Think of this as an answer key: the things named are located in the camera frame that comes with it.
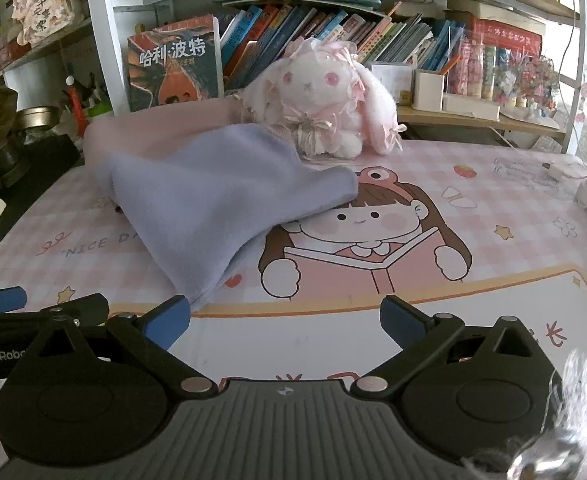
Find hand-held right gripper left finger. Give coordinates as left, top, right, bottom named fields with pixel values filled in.
left=17, top=295, right=220, bottom=401

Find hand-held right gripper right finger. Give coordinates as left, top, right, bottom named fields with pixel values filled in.
left=349, top=294, right=555, bottom=401

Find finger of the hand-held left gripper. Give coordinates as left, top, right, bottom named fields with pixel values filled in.
left=0, top=286, right=28, bottom=315
left=0, top=294, right=110, bottom=331

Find purple and pink sweater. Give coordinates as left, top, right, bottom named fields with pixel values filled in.
left=83, top=97, right=360, bottom=312

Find pink cartoon desk mat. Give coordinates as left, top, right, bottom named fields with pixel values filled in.
left=0, top=137, right=587, bottom=411

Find round metal tin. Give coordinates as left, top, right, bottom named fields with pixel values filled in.
left=15, top=105, right=62, bottom=132

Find fluffy white sleeve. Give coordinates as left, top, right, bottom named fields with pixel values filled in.
left=503, top=340, right=587, bottom=480

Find low white organiser box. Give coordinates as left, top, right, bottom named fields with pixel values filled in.
left=441, top=93, right=502, bottom=122

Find white pen holder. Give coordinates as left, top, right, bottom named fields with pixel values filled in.
left=412, top=68, right=447, bottom=111

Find white note holder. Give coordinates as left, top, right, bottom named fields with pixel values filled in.
left=370, top=61, right=415, bottom=107

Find pink and white plush bunny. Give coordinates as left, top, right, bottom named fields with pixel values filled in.
left=233, top=37, right=408, bottom=160

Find dark illustrated book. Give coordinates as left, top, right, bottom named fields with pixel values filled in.
left=126, top=16, right=225, bottom=113

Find row of decorated tape rolls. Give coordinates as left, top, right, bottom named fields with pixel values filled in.
left=446, top=40, right=511, bottom=101

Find cluster of small colourful figurines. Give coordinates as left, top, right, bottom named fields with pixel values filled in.
left=502, top=54, right=560, bottom=113

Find white shelf unit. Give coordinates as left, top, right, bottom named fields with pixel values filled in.
left=0, top=0, right=587, bottom=158

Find row of upright books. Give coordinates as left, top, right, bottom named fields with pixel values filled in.
left=218, top=2, right=467, bottom=92

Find pink hanging paper ornament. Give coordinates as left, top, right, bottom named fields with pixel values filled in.
left=12, top=0, right=80, bottom=45

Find red box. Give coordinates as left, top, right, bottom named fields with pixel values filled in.
left=471, top=16, right=545, bottom=60

